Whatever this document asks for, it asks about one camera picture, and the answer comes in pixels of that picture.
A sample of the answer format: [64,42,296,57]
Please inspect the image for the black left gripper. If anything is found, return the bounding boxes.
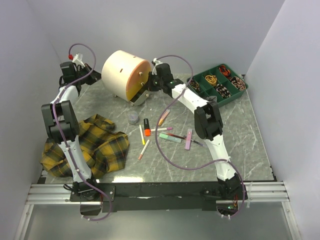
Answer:
[75,63,106,86]

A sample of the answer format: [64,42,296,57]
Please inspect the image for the round beige drawer cabinet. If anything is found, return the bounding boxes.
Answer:
[101,50,152,106]

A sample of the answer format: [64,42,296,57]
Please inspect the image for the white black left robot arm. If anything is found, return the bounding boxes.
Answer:
[41,61,101,201]

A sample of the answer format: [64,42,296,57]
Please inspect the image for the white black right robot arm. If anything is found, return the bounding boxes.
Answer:
[147,58,247,200]

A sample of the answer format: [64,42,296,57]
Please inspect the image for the orange pink marker pen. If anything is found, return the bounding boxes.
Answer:
[157,109,171,126]

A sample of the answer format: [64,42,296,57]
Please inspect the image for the brown black hair scrunchie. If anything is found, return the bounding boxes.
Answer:
[188,79,201,93]

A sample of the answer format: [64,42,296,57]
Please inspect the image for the clear jar with beads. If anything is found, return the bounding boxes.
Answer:
[127,111,139,125]

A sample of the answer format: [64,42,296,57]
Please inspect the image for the purple tipped white pen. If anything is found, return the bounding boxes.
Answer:
[150,127,173,133]

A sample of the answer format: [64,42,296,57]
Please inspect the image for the orange black highlighter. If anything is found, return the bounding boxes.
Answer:
[143,118,151,137]

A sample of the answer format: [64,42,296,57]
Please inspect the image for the mint green highlighter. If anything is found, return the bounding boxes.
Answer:
[159,133,182,143]

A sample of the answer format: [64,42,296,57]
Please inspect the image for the grey hair scrunchie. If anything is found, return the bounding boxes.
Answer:
[207,96,218,102]

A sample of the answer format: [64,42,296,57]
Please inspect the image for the yellow marker pen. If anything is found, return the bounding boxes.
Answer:
[139,124,146,145]

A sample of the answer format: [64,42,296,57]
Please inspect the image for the lilac highlighter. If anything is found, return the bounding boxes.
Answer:
[184,128,193,151]

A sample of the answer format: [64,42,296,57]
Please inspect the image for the dark red pen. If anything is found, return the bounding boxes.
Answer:
[166,133,186,140]

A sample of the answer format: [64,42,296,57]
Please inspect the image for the green compartment organizer tray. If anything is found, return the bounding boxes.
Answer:
[188,63,249,107]

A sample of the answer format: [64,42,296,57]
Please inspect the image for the pink tipped white pen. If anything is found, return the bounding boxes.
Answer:
[138,139,151,161]

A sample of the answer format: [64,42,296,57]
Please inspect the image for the beige black hair scrunchie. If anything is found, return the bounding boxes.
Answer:
[215,84,231,99]

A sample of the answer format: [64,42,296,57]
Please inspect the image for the purple blue pen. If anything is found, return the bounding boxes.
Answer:
[191,139,204,147]

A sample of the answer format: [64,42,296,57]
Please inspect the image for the yellow plaid shirt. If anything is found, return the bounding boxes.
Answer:
[39,114,130,179]

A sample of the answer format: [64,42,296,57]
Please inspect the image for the pink black hair scrunchie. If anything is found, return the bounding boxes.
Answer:
[230,76,247,91]

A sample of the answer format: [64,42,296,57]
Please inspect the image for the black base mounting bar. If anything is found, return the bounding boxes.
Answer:
[70,181,242,213]

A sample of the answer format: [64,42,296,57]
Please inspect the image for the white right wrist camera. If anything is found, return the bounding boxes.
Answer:
[152,58,162,75]

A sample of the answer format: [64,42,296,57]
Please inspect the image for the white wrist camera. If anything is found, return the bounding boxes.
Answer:
[152,58,162,75]
[68,53,85,66]

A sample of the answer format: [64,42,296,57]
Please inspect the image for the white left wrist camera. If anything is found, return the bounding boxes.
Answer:
[68,53,85,66]

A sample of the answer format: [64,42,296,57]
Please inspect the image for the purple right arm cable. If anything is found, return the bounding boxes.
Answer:
[152,55,246,219]

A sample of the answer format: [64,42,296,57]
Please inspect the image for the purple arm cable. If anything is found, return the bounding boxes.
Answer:
[152,55,246,219]
[51,43,114,222]

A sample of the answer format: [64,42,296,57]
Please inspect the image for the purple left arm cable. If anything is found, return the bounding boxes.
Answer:
[51,43,114,222]

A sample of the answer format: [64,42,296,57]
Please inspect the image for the orange black hair ties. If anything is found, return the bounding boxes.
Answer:
[218,65,232,77]

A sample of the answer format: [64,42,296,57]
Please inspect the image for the aluminium rail frame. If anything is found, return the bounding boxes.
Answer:
[14,181,302,240]

